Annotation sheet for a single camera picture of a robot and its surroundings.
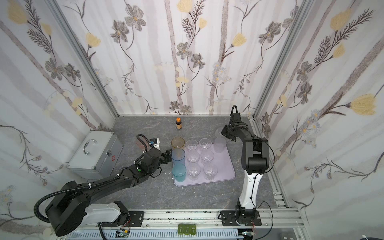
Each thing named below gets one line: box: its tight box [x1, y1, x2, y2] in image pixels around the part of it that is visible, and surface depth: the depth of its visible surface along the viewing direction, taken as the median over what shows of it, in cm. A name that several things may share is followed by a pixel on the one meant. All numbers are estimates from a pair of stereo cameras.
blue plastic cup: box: [171, 148, 186, 166], surface depth 86 cm
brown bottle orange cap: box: [175, 117, 183, 130], surface depth 110 cm
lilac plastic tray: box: [173, 143, 236, 187], surface depth 92 cm
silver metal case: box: [66, 131, 124, 183], surface depth 83 cm
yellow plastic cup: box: [171, 137, 185, 149], surface depth 90 cm
